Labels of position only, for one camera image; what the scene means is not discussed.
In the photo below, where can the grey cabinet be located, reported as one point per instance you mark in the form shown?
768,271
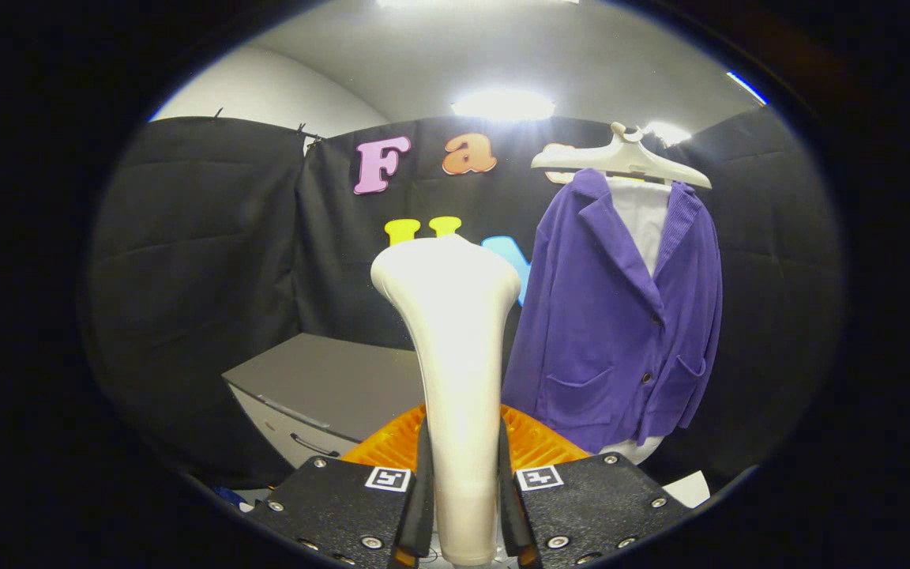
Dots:
329,379

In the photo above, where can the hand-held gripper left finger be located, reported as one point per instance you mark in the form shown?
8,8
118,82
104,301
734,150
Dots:
424,514

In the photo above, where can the white inner shirt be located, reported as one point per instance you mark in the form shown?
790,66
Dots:
644,221

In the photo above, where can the small ceiling light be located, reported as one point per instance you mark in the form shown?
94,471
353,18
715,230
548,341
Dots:
668,131

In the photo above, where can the rectangular ceiling light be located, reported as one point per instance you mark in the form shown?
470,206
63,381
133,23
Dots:
747,87

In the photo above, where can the white plastic hanger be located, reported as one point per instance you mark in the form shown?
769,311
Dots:
621,158

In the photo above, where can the white flat object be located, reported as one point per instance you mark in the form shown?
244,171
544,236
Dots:
688,488

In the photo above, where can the white garment steamer head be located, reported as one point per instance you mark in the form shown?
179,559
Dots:
455,356

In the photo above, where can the large ceiling light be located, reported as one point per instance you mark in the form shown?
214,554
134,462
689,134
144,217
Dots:
479,1

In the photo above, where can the round ceiling light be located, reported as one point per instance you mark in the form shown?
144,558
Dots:
502,103

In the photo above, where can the black backdrop cloth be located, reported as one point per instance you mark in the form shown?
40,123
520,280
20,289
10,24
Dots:
186,276

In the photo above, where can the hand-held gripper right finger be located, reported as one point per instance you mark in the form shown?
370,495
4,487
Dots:
509,514

